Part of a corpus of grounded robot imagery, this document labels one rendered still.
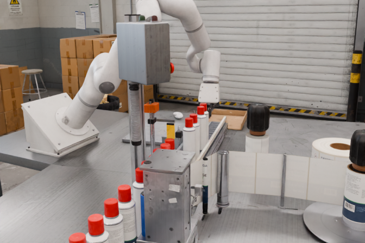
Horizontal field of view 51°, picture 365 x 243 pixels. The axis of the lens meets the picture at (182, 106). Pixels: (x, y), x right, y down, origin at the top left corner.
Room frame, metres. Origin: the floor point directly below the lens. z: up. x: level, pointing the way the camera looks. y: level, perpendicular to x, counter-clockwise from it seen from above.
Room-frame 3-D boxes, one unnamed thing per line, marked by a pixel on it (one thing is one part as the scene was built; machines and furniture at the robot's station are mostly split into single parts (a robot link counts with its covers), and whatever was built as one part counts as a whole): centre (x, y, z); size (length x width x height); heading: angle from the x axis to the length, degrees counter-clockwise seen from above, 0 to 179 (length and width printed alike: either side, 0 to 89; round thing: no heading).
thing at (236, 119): (2.32, -0.26, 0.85); 0.30 x 0.26 x 0.04; 164
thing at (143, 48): (1.28, 0.13, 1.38); 0.17 x 0.10 x 0.19; 39
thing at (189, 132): (1.51, -0.03, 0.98); 0.05 x 0.05 x 0.20
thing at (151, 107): (1.31, 0.08, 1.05); 0.10 x 0.04 x 0.33; 74
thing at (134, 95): (1.23, 0.16, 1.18); 0.04 x 0.04 x 0.21
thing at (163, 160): (0.93, 0.04, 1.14); 0.14 x 0.11 x 0.01; 164
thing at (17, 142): (2.11, 0.50, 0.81); 0.90 x 0.90 x 0.04; 63
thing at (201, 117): (1.70, -0.08, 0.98); 0.05 x 0.05 x 0.20
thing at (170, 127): (1.32, 0.04, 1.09); 0.03 x 0.01 x 0.06; 74
